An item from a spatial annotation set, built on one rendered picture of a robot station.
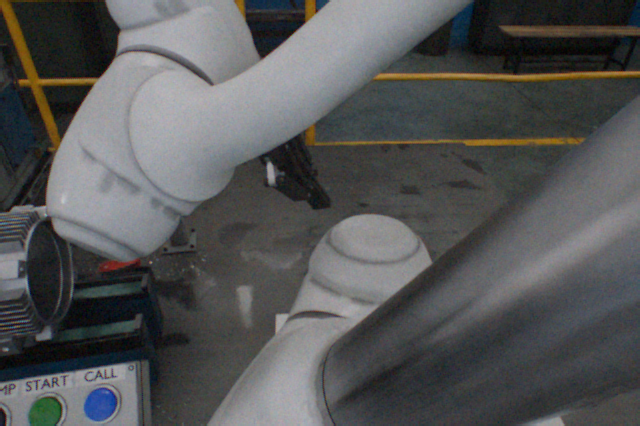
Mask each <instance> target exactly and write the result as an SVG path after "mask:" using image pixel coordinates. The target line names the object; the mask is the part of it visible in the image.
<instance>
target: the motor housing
mask: <svg viewBox="0 0 640 426"><path fill-rule="evenodd" d="M71 249H72V245H69V241H67V240H65V239H63V238H62V237H60V236H59V235H58V234H57V233H56V231H55V230H54V227H53V224H52V221H51V219H48V218H42V217H41V216H40V214H39V212H38V210H37V209H36V210H26V211H16V212H6V213H0V262H1V261H8V260H16V259H17V260H24V261H25V275H26V277H25V278H24V280H16V281H1V279H0V334H1V333H8V332H9V333H8V334H2V335H0V337H3V336H10V335H16V337H23V336H30V335H37V334H42V332H43V330H44V328H45V326H50V325H54V324H58V329H63V326H66V322H68V319H69V318H70V316H69V315H70V314H71V311H70V310H73V308H72V306H74V303H73V300H74V299H75V298H74V295H75V291H74V268H73V260H72V255H73V251H71Z"/></svg>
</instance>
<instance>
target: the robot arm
mask: <svg viewBox="0 0 640 426"><path fill-rule="evenodd" d="M474 1H475V0H331V1H330V3H329V4H327V5H326V6H325V7H323V8H322V9H321V10H320V11H319V12H318V13H317V14H315V15H314V16H313V17H312V18H311V19H310V20H309V21H308V22H307V23H305V24H304V25H303V26H302V27H301V28H300V29H299V30H297V31H296V32H294V33H293V34H292V36H291V37H290V38H289V39H288V40H287V41H285V42H284V43H283V44H282V45H281V46H280V47H278V48H277V49H276V50H275V51H273V52H271V53H270V54H269V55H267V56H266V57H265V58H264V59H262V58H261V56H260V55H259V54H258V52H257V50H256V48H255V46H254V43H253V38H252V35H251V31H250V29H249V27H248V25H247V23H246V21H245V19H244V17H243V15H241V13H240V12H239V10H238V8H237V6H236V5H235V3H234V1H233V0H105V2H106V4H107V7H108V11H109V14H110V16H111V17H112V19H113V20H114V22H115V23H116V24H118V25H119V27H120V28H121V29H122V31H121V32H120V35H118V45H117V52H116V56H115V58H114V60H113V62H112V63H111V65H110V66H109V68H108V69H107V71H106V72H105V73H104V74H103V75H102V77H101V78H100V79H99V80H98V82H97V83H96V84H95V86H94V87H92V89H91V90H90V92H89V93H88V95H87V96H86V98H85V99H84V101H83V103H82V104H81V107H80V109H79V110H78V112H77V114H76V115H75V117H74V119H73V121H72V123H71V125H70V127H69V128H68V130H67V132H66V135H65V137H64V139H62V141H61V143H60V146H59V148H58V150H57V152H56V154H55V157H54V159H53V164H52V167H51V171H50V175H49V180H48V186H47V198H46V206H47V214H48V216H49V217H50V218H51V221H52V224H53V227H54V230H55V231H56V233H57V234H58V235H59V236H60V237H62V238H63V239H65V240H67V241H69V242H72V243H74V244H76V245H78V246H80V247H83V249H85V250H87V251H90V252H92V253H94V254H97V255H99V256H102V257H105V258H109V259H112V260H115V261H118V262H130V261H132V260H135V259H137V258H144V257H147V256H148V255H150V254H151V253H153V252H154V251H155V250H157V249H158V248H159V246H160V245H161V244H163V243H164V242H165V241H166V240H167V239H168V238H169V237H171V236H172V235H173V233H174V232H175V231H176V229H177V227H178V225H179V223H180V220H181V219H182V217H183V216H188V215H190V214H191V213H192V211H193V210H194V209H195V208H196V207H198V206H199V205H200V204H202V203H203V202H204V201H206V200H207V199H210V198H212V197H214V195H216V194H217V193H219V192H220V191H221V190H222V189H223V188H225V187H226V186H227V185H228V183H229V182H230V180H231V178H232V176H233V173H234V170H235V166H237V165H239V164H241V163H244V162H246V161H248V160H252V159H254V158H256V157H259V159H260V161H261V163H262V165H264V166H265V167H267V174H268V175H267V178H265V179H264V180H263V183H264V186H265V187H273V188H274V189H277V190H278V191H280V192H281V193H283V194H284V195H286V196H287V198H289V199H290V200H292V201H293V202H297V201H304V200H306V201H307V202H308V204H309V205H310V206H311V207H312V208H313V210H319V209H327V208H331V199H330V198H329V195H328V194H327V193H326V191H324V190H323V188H322V187H321V186H320V184H319V183H318V181H317V180H316V178H314V177H317V176H318V170H317V169H312V168H311V166H310V165H313V159H312V157H311V155H310V153H309V151H308V149H307V147H306V144H305V142H304V140H303V138H302V136H301V134H300V133H301V132H303V131H304V130H306V129H307V128H309V127H310V126H312V125H313V124H314V123H316V122H317V120H319V119H320V118H321V117H323V116H324V115H327V114H328V113H329V112H331V111H332V110H333V109H335V108H336V107H337V106H339V105H340V104H341V103H342V102H344V101H345V100H346V99H348V98H349V97H351V96H353V95H354V93H355V92H356V91H358V90H359V89H360V88H362V87H363V86H364V85H366V84H367V83H368V82H369V81H371V80H372V79H373V78H375V77H377V76H378V75H379V74H381V73H382V72H383V71H385V70H386V69H387V68H388V67H390V66H391V65H392V63H394V62H395V61H396V60H397V59H399V58H400V57H401V56H404V55H405V54H406V53H407V52H409V51H410V50H411V49H413V48H414V47H415V46H417V45H418V44H419V43H420V42H422V41H423V40H424V39H426V38H427V37H428V36H429V35H431V34H433V33H434V32H436V31H437V30H438V28H439V27H441V26H442V25H443V24H445V23H446V22H447V21H448V20H450V19H451V18H452V17H454V16H455V15H456V14H457V13H459V12H460V11H461V10H463V9H465V8H466V7H467V6H469V5H470V4H471V3H473V2H474ZM304 157H305V158H304ZM637 390H640V94H639V95H638V96H637V98H636V99H634V100H633V101H632V102H631V103H629V104H628V105H627V106H626V107H624V108H623V109H622V110H621V111H620V112H618V113H617V114H616V115H614V116H612V117H611V118H610V119H609V120H607V121H606V122H605V123H604V124H602V125H601V126H600V127H599V128H597V129H596V130H595V131H594V132H593V134H591V135H590V136H589V137H588V138H586V139H585V140H584V141H583V142H581V143H580V144H579V145H578V146H576V147H575V148H573V149H572V150H570V151H569V152H568V153H567V154H566V155H564V156H563V157H562V158H561V159H559V160H558V161H557V162H556V163H554V164H553V166H552V167H551V168H549V169H548V170H547V171H546V172H545V173H543V174H542V175H541V176H540V177H537V178H536V179H535V180H534V181H532V182H531V183H530V184H529V185H527V186H526V187H525V188H524V189H522V190H521V191H520V192H519V193H518V195H516V196H515V197H514V198H513V199H511V200H510V201H509V202H508V203H505V204H504V205H503V206H502V207H500V208H499V209H498V210H497V211H495V212H494V213H493V214H492V215H491V216H489V217H488V218H487V219H486V220H484V222H483V223H482V224H481V225H479V226H478V227H476V228H475V229H473V230H472V231H471V232H470V233H468V234H467V235H466V236H465V237H464V238H462V239H461V240H460V241H459V242H457V243H456V244H455V245H454V247H452V248H451V249H449V250H448V251H446V252H445V253H444V254H443V255H441V256H440V257H439V258H438V259H437V260H435V261H434V262H433V263H432V260H431V258H430V256H429V253H428V251H427V249H426V247H425V244H423V242H422V241H421V239H420V238H419V236H418V235H417V234H415V233H414V232H412V231H411V230H410V229H409V228H408V227H407V226H406V225H405V224H403V223H401V221H400V220H397V219H394V218H391V217H388V216H384V215H377V214H363V215H356V216H352V217H348V218H346V219H344V220H342V221H341V223H339V224H337V225H335V226H334V227H332V228H331V229H330V230H329V231H328V232H327V233H326V235H324V236H323V237H322V238H321V240H320V241H319V242H318V244H317V246H316V248H315V250H314V251H313V253H312V255H311V257H310V260H309V271H308V274H307V275H306V277H305V278H304V281H303V283H302V286H301V288H299V290H298V293H297V295H296V299H295V301H294V303H293V306H292V308H291V310H290V312H289V314H288V316H287V319H286V322H285V324H284V325H283V327H282V328H281V329H280V331H279V332H278V333H277V334H276V335H275V336H273V337H272V338H271V339H270V340H269V341H268V342H267V343H266V345H265V346H264V347H263V349H262V351H261V352H260V353H259V354H258V355H257V357H256V358H255V359H254V360H253V361H252V363H251V364H250V365H249V367H248V368H246V369H245V370H244V372H243V373H242V374H241V377H240V378H239V379H238V381H237V382H236V383H235V385H234V386H233V387H232V389H231V390H230V392H229V393H228V395H227V396H226V397H225V399H224V400H223V402H222V403H221V404H220V406H219V408H218V410H216V412H215V413H214V415H213V416H212V418H211V419H210V421H209V422H208V424H207V425H206V426H534V425H537V424H540V423H543V422H546V421H550V420H553V419H556V418H557V417H559V416H562V415H565V414H568V413H571V412H574V411H577V410H580V409H584V408H587V407H590V406H593V405H596V404H599V403H602V402H606V401H609V400H612V399H615V398H619V397H622V396H625V394H628V393H631V392H634V391H637Z"/></svg>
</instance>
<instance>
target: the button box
mask: <svg viewBox="0 0 640 426"><path fill-rule="evenodd" d="M100 387H108V388H110V389H111V390H112V391H113V392H114V394H115V395H116V398H117V406H116V409H115V411H114V413H113V414H112V415H111V416H110V417H108V418H107V419H104V420H101V421H95V420H92V419H90V418H88V417H87V416H86V415H85V412H84V402H85V399H86V397H87V396H88V395H89V394H90V393H91V391H92V390H95V389H97V388H100ZM45 396H53V397H55V398H57V399H58V400H59V401H60V402H61V404H62V406H63V415H62V418H61V420H60V422H59V423H58V424H57V425H56V426H151V406H150V384H149V362H148V360H137V361H130V362H124V363H117V364H111V365H105V366H99V367H91V368H85V369H79V370H73V371H66V372H60V373H53V374H47V375H41V376H34V377H28V378H22V379H16V380H8V381H2V382H0V407H1V409H2V410H3V411H4V412H6V415H7V425H6V426H31V425H30V423H29V420H28V414H29V411H30V408H31V407H32V405H33V404H34V403H35V402H36V400H37V401H38V399H39V398H42V397H45Z"/></svg>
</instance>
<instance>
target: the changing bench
mask: <svg viewBox="0 0 640 426"><path fill-rule="evenodd" d="M498 29H499V30H500V31H502V32H503V33H505V34H506V35H508V36H509V37H510V40H509V44H508V47H507V51H506V56H505V60H504V64H503V68H502V69H503V70H506V67H507V63H508V61H509V62H510V63H512V64H513V65H514V66H515V67H514V70H513V74H512V75H516V74H518V71H519V67H520V63H605V64H604V67H603V69H604V70H607V68H608V65H609V63H617V64H619V65H621V70H620V72H625V71H626V69H627V67H628V63H629V61H630V59H631V56H632V54H633V52H634V49H635V47H636V44H637V42H638V41H639V39H640V38H639V37H640V29H639V28H637V26H498ZM514 37H520V38H521V39H523V40H521V43H522V44H520V47H519V52H518V56H517V59H516V60H512V59H511V58H509V56H510V51H511V47H512V43H513V39H514ZM528 37H594V38H615V39H614V42H613V44H612V47H611V49H610V52H609V54H608V57H607V59H606V60H522V56H523V53H524V48H525V44H526V41H527V39H528ZM624 37H627V38H630V39H633V42H632V45H631V47H630V50H629V52H627V53H628V54H626V57H625V59H624V62H621V61H619V60H617V59H615V58H613V57H612V55H613V53H614V50H615V48H616V45H617V43H618V40H619V38H624Z"/></svg>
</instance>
